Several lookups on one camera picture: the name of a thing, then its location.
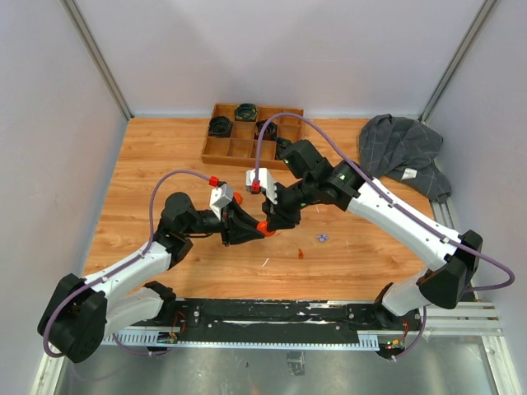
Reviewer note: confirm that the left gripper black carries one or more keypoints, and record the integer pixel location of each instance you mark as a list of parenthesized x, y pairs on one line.
[(233, 217)]

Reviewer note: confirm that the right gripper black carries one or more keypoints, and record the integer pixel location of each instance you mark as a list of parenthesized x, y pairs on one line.
[(277, 216)]

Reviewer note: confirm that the orange earbud charging case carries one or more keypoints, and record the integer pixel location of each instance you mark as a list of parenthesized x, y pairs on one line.
[(238, 198)]

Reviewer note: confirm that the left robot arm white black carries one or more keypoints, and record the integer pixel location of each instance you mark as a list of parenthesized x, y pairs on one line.
[(83, 311)]

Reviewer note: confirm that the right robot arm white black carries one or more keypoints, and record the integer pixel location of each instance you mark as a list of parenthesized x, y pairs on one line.
[(349, 189)]

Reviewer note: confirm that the wooden compartment tray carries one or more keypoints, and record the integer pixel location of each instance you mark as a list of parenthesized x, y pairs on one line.
[(241, 149)]

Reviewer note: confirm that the rolled dark belt centre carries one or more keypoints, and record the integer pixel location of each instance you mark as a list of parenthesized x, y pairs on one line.
[(270, 132)]

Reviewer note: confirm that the rolled dark belt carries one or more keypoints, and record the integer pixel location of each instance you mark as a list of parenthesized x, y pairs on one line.
[(270, 132), (220, 126)]

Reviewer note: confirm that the rolled dark belt left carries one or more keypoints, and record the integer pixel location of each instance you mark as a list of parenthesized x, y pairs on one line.
[(220, 126)]

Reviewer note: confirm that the rolled green belt top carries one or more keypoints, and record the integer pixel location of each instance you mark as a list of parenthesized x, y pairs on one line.
[(246, 112)]

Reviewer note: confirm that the grey checked cloth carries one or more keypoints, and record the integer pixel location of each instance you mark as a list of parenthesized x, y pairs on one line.
[(404, 150)]

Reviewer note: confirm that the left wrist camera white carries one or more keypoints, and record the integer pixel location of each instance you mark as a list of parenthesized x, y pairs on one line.
[(220, 198)]

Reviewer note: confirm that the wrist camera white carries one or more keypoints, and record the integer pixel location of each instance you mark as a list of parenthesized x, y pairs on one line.
[(261, 181), (220, 198)]

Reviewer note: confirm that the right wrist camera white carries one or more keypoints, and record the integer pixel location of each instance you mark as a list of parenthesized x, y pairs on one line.
[(261, 181)]

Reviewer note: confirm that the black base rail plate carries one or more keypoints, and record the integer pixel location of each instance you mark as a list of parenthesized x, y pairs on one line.
[(275, 322)]

